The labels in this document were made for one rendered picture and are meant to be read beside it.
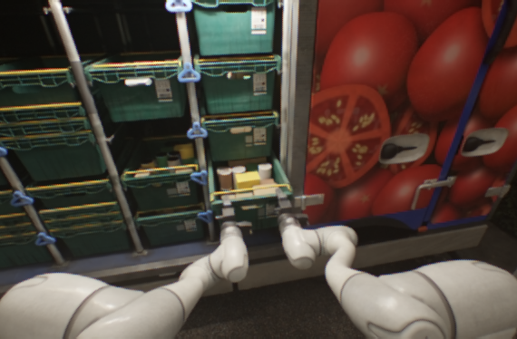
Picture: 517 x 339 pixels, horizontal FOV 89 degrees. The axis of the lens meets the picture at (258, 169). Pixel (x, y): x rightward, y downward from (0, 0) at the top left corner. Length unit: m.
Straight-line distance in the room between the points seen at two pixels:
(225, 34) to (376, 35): 0.65
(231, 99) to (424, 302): 1.12
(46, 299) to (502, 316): 0.78
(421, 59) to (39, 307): 1.54
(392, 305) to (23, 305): 0.63
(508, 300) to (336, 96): 0.95
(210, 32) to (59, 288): 1.07
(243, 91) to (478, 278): 1.12
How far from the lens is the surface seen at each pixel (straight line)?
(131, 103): 1.40
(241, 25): 1.33
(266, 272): 1.87
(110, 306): 0.56
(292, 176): 1.41
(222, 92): 1.35
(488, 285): 0.66
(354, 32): 1.30
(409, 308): 0.54
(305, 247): 1.03
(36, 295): 0.64
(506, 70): 1.88
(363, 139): 1.47
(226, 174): 1.48
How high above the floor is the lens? 1.90
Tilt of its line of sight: 30 degrees down
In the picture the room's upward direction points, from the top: 2 degrees counter-clockwise
